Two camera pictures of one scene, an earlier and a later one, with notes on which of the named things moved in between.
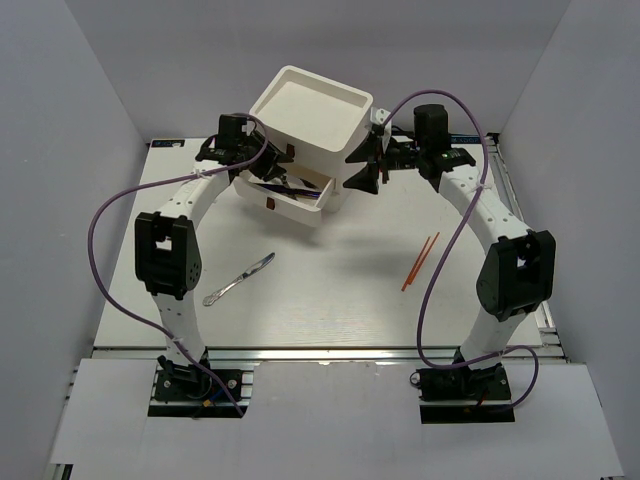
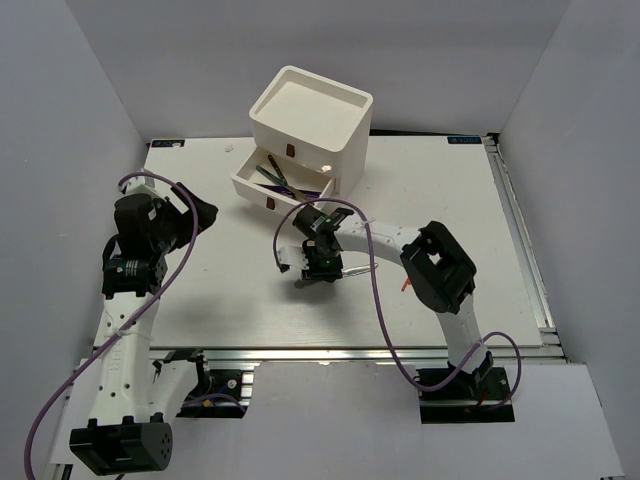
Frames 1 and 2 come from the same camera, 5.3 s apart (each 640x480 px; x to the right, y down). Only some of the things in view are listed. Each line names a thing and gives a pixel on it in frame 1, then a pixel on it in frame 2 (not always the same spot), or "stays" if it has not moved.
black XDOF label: (465, 139) stays
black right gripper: (369, 150) → (326, 276)
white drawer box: (316, 123) stays
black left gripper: (267, 169) → (163, 206)
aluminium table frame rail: (544, 345) stays
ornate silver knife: (208, 301) → (345, 272)
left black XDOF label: (167, 143) stays
